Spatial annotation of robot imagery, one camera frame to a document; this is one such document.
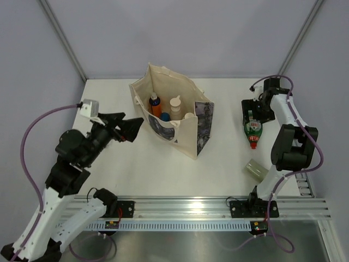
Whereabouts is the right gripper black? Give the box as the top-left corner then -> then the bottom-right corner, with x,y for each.
242,98 -> 275,126

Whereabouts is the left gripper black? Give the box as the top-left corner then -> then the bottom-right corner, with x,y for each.
82,112 -> 144,166

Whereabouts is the orange blue spray bottle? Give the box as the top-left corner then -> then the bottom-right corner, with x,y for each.
149,92 -> 162,118

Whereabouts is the beige pump bottle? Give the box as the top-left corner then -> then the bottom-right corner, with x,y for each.
170,96 -> 183,121

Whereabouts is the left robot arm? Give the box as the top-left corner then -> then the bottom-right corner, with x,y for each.
1,112 -> 143,261

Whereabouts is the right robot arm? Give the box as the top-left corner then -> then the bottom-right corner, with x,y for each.
241,75 -> 320,217

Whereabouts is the beige canvas tote bag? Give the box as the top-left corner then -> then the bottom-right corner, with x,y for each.
129,64 -> 214,159

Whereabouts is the lying green bottle beige cap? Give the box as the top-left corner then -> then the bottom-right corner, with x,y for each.
244,159 -> 269,182

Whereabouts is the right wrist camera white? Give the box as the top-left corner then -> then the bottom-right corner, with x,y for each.
249,85 -> 263,100

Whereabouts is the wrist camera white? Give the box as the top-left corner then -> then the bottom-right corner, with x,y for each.
79,99 -> 99,120
249,85 -> 263,100

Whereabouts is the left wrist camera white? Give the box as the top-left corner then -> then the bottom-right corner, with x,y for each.
79,99 -> 99,120

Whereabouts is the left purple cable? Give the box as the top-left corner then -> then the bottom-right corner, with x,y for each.
9,103 -> 118,262

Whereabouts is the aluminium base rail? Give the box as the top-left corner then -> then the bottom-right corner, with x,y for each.
35,196 -> 332,221

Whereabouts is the white slotted cable duct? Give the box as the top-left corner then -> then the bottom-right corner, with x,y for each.
84,221 -> 251,231

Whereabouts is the right aluminium frame post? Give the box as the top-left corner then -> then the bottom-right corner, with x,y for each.
278,0 -> 326,75

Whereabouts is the aluminium frame post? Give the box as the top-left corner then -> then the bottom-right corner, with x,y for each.
278,0 -> 326,75
37,0 -> 88,83

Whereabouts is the left aluminium frame post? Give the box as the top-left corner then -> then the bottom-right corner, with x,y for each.
37,0 -> 88,83

